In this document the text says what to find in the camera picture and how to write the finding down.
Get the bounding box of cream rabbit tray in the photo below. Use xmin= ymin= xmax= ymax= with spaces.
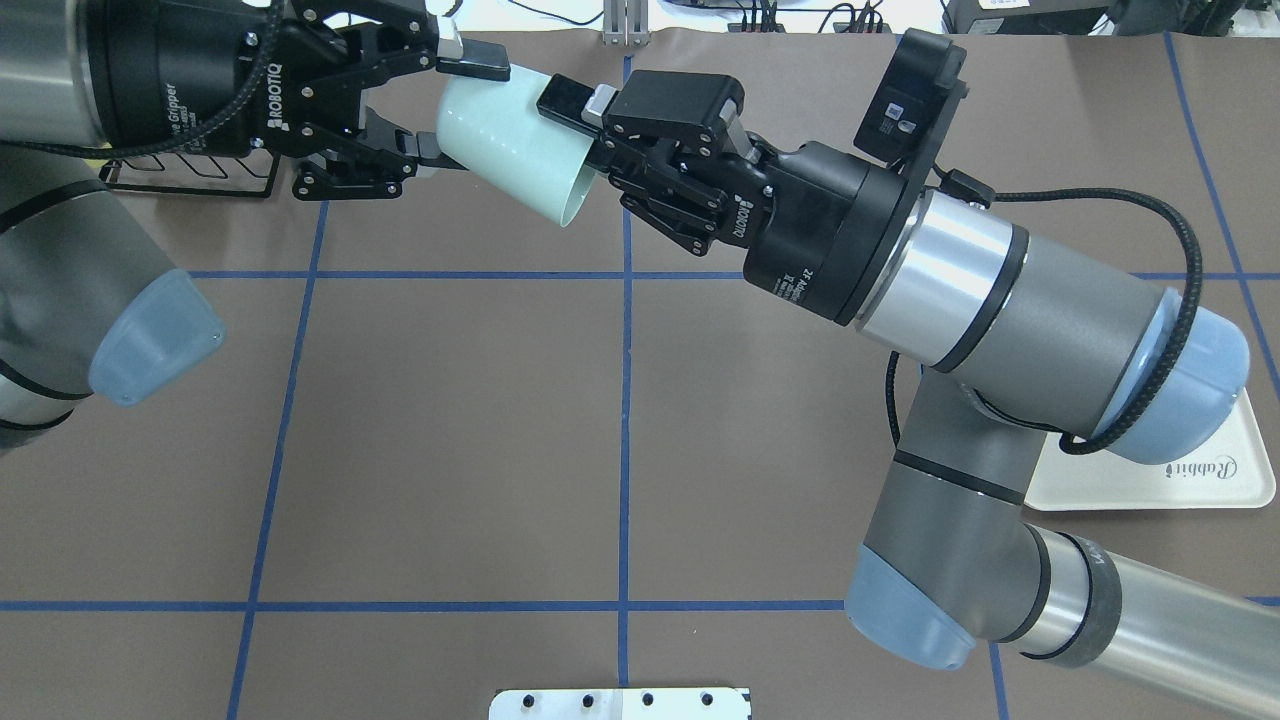
xmin=1025 ymin=391 xmax=1277 ymax=512

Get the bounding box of black wire cup rack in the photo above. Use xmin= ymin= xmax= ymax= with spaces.
xmin=99 ymin=149 xmax=280 ymax=199

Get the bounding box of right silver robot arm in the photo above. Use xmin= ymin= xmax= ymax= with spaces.
xmin=535 ymin=61 xmax=1277 ymax=719

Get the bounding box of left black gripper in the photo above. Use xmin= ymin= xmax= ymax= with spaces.
xmin=84 ymin=1 xmax=512 ymax=202

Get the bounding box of black box with label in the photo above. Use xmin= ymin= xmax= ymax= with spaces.
xmin=942 ymin=1 xmax=1112 ymax=36

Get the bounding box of aluminium frame post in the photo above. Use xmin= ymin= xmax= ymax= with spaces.
xmin=602 ymin=0 xmax=652 ymax=47

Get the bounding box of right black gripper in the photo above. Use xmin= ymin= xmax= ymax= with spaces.
xmin=536 ymin=72 xmax=922 ymax=325

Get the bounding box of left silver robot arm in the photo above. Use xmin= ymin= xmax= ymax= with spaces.
xmin=1 ymin=1 xmax=512 ymax=452

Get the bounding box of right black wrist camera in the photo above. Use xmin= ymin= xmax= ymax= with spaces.
xmin=854 ymin=28 xmax=966 ymax=167

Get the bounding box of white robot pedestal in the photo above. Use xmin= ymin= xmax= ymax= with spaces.
xmin=488 ymin=687 xmax=753 ymax=719

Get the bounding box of light green cup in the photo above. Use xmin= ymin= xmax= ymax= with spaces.
xmin=436 ymin=65 xmax=595 ymax=227

